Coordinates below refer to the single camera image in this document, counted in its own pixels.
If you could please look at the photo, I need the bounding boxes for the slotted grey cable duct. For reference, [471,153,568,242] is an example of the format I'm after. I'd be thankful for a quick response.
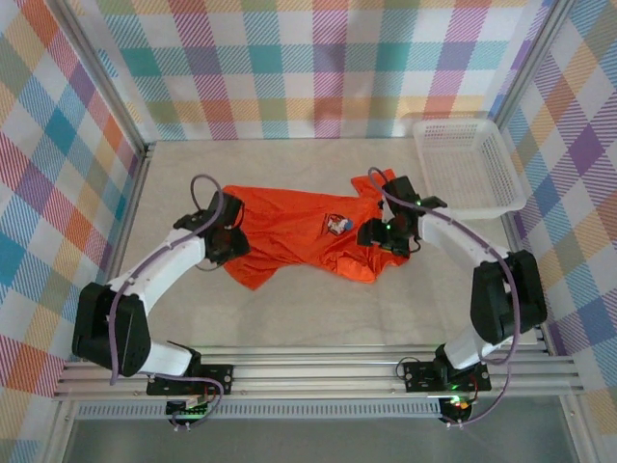
[76,402,443,420]

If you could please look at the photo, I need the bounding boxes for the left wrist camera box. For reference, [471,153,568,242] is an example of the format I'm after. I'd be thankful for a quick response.
[209,190,245,229]

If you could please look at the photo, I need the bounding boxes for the aluminium side rail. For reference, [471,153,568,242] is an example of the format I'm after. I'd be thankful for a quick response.
[500,211,550,356]
[82,144,156,363]

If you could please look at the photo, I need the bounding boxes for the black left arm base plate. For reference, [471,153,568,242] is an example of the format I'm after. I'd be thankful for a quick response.
[146,364,234,397]

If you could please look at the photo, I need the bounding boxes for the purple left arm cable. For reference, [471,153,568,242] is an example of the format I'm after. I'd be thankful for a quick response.
[109,173,228,430]

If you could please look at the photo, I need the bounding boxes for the aluminium frame post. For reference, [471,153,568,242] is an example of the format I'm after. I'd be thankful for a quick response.
[45,0,156,151]
[489,0,579,131]

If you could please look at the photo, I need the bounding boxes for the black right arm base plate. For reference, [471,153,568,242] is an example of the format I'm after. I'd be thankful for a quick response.
[402,360,493,395]

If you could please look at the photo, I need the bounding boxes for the grey metal sheet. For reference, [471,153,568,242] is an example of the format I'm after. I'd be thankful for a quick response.
[62,417,579,463]

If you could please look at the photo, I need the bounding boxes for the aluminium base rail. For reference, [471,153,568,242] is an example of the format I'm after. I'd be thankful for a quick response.
[51,342,584,401]

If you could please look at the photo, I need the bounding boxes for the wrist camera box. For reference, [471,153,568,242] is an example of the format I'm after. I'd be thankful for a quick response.
[209,190,245,229]
[380,176,416,206]

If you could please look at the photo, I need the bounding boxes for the white plastic basket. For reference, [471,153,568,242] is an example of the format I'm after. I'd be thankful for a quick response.
[412,118,527,222]

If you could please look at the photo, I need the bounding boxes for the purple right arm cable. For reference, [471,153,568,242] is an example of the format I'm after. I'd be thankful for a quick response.
[367,166,523,429]

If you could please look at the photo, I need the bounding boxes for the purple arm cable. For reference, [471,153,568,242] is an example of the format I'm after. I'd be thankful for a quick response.
[109,173,228,430]
[367,166,523,429]

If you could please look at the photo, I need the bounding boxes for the orange t-shirt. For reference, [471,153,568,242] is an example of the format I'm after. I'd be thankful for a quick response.
[206,174,411,290]

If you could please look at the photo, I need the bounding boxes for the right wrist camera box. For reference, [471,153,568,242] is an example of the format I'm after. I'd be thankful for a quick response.
[380,176,416,206]

